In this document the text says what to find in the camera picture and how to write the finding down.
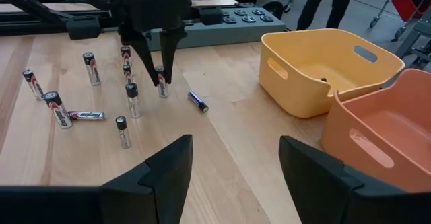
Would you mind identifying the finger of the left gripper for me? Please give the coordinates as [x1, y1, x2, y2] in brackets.
[129, 31, 160, 87]
[159, 28, 188, 85]

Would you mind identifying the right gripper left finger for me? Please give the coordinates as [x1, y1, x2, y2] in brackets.
[0, 134, 193, 224]

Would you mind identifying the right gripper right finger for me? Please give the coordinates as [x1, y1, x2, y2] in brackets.
[278, 135, 431, 224]

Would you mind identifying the silver black Energizer battery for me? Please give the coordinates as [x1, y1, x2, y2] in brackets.
[120, 46, 133, 71]
[42, 90, 73, 130]
[122, 64, 135, 85]
[125, 82, 142, 119]
[82, 52, 102, 87]
[114, 116, 132, 149]
[67, 110, 106, 121]
[22, 68, 45, 102]
[154, 65, 169, 99]

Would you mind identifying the dark blue battery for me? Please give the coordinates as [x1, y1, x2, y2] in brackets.
[187, 89, 209, 114]

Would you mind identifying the orange plastic bin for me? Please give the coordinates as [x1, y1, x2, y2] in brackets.
[320, 68, 431, 194]

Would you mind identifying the yellow plastic bin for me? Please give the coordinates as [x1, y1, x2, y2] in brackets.
[258, 28, 405, 119]

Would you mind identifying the metal rack with red bins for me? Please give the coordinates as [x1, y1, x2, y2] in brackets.
[369, 0, 431, 69]

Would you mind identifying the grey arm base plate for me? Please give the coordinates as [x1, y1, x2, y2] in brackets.
[146, 7, 287, 52]

